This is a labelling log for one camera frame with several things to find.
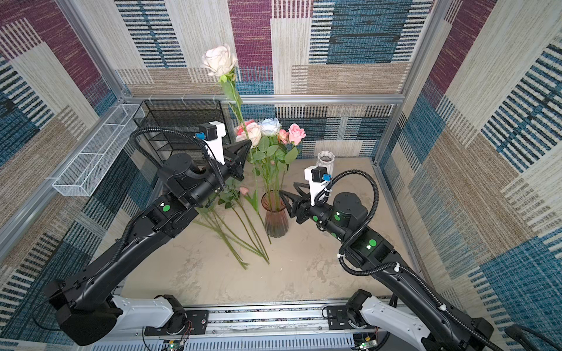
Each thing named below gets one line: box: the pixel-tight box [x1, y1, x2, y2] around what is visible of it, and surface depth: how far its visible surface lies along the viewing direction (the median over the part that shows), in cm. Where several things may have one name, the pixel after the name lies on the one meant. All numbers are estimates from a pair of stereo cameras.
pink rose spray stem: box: [275, 122, 307, 210], surface depth 74 cm
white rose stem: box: [253, 117, 287, 211], surface depth 71 cm
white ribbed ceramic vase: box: [316, 150, 336, 175], surface depth 93 cm
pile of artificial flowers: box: [193, 180, 272, 270], surface depth 96 cm
